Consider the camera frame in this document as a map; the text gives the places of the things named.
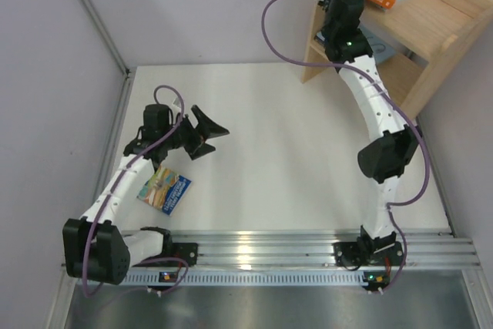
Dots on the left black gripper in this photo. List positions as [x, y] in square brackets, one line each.
[196, 137]

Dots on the light blue swan book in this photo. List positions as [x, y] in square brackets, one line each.
[379, 49]

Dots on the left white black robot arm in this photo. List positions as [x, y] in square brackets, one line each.
[94, 246]

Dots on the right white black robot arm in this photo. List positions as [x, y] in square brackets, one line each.
[392, 141]

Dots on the blue colourful picture book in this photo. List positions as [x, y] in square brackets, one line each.
[164, 190]

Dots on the wooden two-tier shelf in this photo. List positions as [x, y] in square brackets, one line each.
[439, 31]

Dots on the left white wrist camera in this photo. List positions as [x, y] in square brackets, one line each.
[177, 106]

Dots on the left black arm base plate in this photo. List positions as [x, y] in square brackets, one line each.
[184, 251]

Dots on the perforated cable duct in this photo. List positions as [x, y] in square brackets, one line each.
[239, 278]

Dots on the aluminium mounting rail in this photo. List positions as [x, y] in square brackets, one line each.
[263, 250]

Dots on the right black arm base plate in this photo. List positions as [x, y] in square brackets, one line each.
[349, 255]

